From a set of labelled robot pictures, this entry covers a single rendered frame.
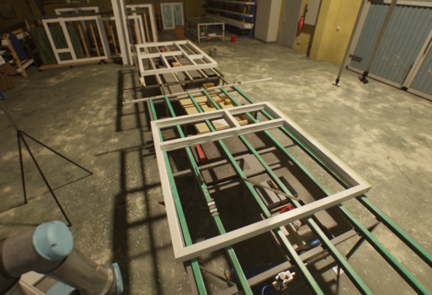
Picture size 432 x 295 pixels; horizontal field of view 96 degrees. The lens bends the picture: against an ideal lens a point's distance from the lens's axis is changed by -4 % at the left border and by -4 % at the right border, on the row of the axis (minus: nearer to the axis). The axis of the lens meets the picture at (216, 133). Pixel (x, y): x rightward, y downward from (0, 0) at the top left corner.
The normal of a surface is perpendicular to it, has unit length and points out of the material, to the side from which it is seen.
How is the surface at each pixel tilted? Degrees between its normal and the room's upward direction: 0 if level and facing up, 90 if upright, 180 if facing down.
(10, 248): 15
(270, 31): 90
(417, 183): 0
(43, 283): 90
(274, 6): 90
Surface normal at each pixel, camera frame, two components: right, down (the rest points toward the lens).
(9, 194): 0.00, -0.82
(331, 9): 0.36, 0.54
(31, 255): 0.39, -0.06
